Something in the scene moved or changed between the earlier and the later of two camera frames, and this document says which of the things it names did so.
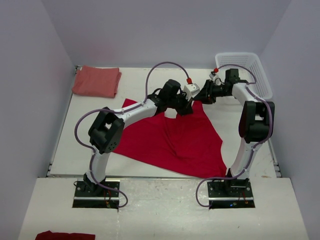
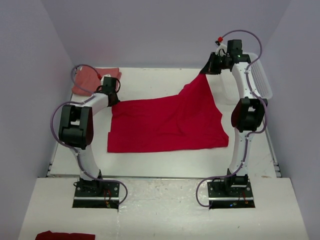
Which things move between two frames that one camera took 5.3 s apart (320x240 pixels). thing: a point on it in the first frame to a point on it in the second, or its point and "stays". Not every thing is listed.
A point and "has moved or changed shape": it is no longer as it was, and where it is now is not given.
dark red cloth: x=50 y=235 stays
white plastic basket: x=250 y=70 stays
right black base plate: x=230 y=194 stays
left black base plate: x=89 y=195 stays
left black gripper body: x=174 y=102 to x=116 y=100
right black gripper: x=206 y=95 to x=210 y=69
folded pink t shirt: x=97 y=81 stays
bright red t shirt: x=189 y=144 has moved or changed shape
